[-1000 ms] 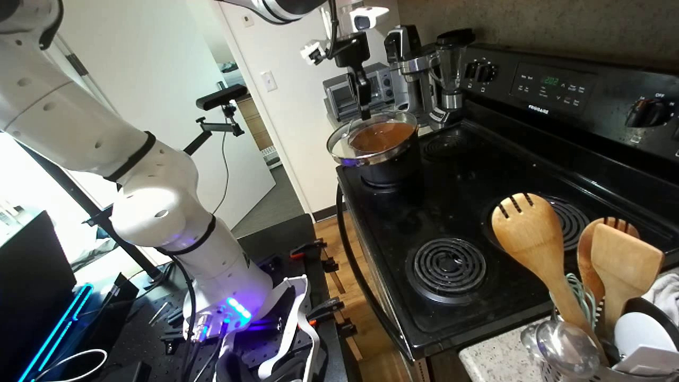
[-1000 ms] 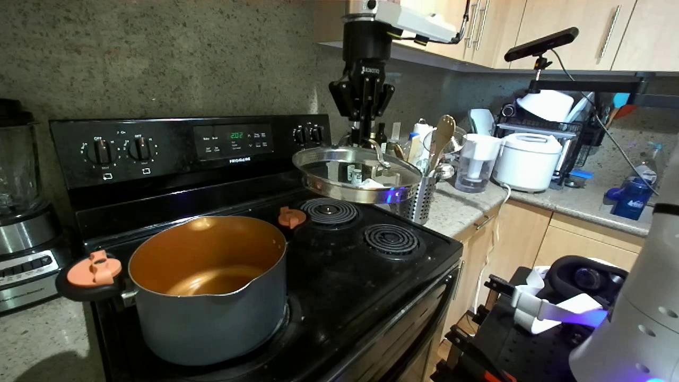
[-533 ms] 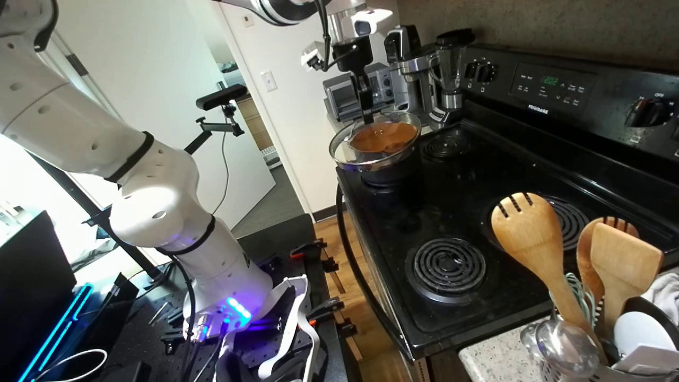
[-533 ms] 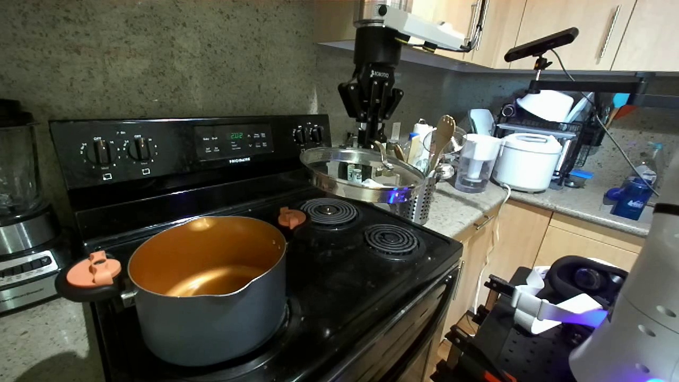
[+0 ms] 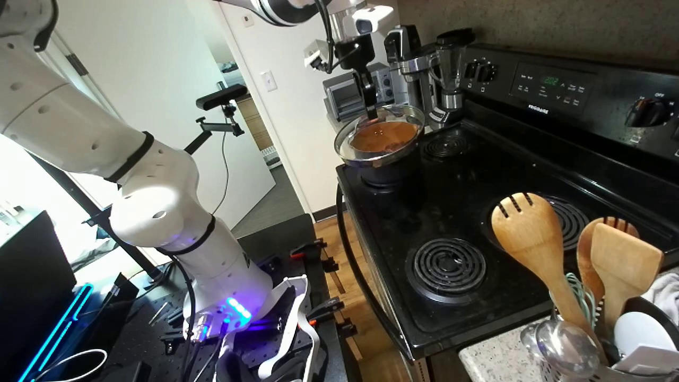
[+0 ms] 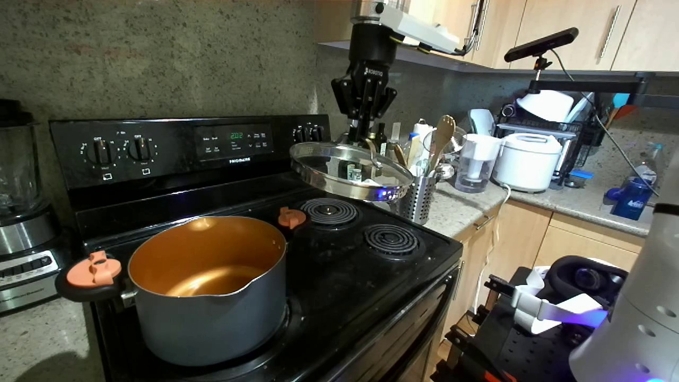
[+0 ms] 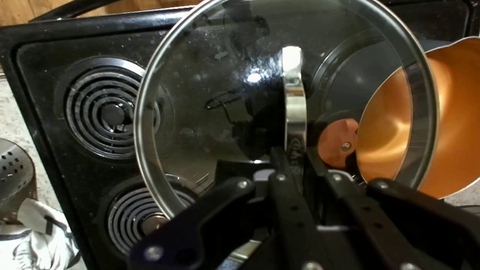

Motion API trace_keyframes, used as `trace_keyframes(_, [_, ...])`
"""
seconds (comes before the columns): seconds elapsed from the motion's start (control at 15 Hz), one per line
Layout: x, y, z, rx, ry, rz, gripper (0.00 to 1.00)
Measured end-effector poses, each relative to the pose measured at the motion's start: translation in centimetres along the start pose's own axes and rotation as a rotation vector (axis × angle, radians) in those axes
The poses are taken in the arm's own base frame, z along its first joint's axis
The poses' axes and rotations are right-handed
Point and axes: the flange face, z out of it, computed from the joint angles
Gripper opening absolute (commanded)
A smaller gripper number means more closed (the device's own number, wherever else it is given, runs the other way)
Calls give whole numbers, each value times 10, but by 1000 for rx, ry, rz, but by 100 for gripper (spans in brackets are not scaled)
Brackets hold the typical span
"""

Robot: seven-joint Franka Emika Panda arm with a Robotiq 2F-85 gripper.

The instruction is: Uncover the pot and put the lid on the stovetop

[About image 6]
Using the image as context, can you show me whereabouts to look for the white water filter pitcher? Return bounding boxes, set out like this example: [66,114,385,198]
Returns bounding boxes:
[454,133,502,196]

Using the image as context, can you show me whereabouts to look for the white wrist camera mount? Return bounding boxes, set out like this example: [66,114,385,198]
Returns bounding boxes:
[384,3,468,55]

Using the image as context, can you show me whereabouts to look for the white mug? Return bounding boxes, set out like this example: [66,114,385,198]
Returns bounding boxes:
[466,107,496,137]

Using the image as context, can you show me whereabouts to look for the perforated steel utensil holder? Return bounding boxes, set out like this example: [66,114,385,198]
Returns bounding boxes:
[399,172,442,228]

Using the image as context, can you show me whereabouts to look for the grey pot with orange handles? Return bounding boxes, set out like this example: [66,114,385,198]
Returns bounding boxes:
[52,205,309,369]

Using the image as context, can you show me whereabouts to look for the light wood lower cabinets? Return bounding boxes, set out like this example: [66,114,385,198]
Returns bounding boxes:
[442,200,644,356]

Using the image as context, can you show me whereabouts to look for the large coil burner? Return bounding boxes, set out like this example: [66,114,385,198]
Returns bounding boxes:
[361,221,423,259]

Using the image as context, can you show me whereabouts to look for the black dish rack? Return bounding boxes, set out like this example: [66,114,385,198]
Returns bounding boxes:
[495,86,618,188]

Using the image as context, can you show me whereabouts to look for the plain wooden spatula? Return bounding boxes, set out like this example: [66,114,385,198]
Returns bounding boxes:
[406,133,427,176]

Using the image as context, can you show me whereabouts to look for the black padded headset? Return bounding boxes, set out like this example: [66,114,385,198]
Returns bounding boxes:
[544,253,627,305]

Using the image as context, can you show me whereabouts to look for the steel base blender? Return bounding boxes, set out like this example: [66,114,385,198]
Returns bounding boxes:
[0,97,72,316]

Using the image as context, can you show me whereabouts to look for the wooden spoon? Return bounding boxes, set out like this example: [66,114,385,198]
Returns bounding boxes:
[391,143,411,176]

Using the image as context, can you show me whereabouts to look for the black bar camera on stand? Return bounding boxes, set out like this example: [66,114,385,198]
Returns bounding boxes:
[502,25,644,93]

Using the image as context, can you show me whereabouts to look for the white plate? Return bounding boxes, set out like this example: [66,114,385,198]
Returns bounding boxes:
[516,90,577,124]

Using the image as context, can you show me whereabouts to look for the light wood cabinets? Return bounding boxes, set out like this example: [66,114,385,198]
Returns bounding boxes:
[442,200,644,356]
[309,0,679,77]

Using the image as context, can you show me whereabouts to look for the slotted wooden spatula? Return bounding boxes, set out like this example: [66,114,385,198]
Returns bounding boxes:
[424,112,461,176]

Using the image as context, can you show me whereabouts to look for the small coil burner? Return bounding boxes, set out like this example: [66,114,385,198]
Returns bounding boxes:
[304,196,361,229]

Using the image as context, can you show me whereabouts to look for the black perforated robot table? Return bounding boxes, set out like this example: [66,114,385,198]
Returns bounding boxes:
[430,264,618,382]

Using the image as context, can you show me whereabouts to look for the light wood upper cabinets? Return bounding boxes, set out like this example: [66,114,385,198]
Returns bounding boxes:
[309,0,679,77]

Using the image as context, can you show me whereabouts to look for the round glass pot lid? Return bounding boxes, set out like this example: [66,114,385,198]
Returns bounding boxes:
[287,137,411,205]

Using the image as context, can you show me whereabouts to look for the white rice cooker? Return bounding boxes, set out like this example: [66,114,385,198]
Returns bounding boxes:
[492,132,564,196]

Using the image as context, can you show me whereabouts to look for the black electric stove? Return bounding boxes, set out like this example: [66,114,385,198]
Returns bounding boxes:
[47,112,464,382]

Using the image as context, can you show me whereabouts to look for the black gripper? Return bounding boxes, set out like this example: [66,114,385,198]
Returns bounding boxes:
[328,21,399,144]

